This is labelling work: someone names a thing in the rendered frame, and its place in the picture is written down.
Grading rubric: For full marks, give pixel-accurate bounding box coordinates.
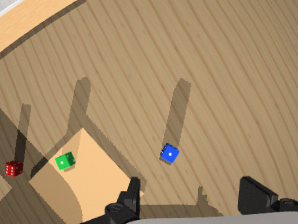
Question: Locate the tan flat mat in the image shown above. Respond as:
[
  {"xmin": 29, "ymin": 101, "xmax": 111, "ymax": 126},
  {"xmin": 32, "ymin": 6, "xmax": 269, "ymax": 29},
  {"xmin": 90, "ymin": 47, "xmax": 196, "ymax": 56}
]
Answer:
[{"xmin": 29, "ymin": 127, "xmax": 131, "ymax": 224}]

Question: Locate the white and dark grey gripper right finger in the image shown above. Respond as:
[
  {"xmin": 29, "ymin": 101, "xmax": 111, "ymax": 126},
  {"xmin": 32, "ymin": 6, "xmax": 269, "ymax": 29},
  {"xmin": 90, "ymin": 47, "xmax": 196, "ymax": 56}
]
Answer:
[{"xmin": 238, "ymin": 176, "xmax": 298, "ymax": 215}]

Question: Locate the green die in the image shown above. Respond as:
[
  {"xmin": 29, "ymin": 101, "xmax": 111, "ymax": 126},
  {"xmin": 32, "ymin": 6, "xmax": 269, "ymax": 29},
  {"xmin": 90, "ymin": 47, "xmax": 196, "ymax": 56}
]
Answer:
[{"xmin": 55, "ymin": 152, "xmax": 76, "ymax": 171}]

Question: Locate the red die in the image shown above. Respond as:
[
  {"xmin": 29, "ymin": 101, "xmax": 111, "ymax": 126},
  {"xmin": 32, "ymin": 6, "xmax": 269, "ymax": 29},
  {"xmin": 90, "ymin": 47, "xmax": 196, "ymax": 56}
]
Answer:
[{"xmin": 5, "ymin": 160, "xmax": 23, "ymax": 177}]

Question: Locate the blue die with white pips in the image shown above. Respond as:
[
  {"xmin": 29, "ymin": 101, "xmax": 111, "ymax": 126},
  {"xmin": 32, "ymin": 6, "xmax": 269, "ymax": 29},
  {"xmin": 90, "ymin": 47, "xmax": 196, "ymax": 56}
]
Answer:
[{"xmin": 161, "ymin": 143, "xmax": 179, "ymax": 163}]

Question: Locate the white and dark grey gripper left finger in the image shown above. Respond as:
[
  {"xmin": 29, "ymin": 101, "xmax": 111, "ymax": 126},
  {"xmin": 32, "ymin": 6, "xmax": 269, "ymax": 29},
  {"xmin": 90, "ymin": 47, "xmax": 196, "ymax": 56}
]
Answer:
[{"xmin": 80, "ymin": 177, "xmax": 141, "ymax": 224}]

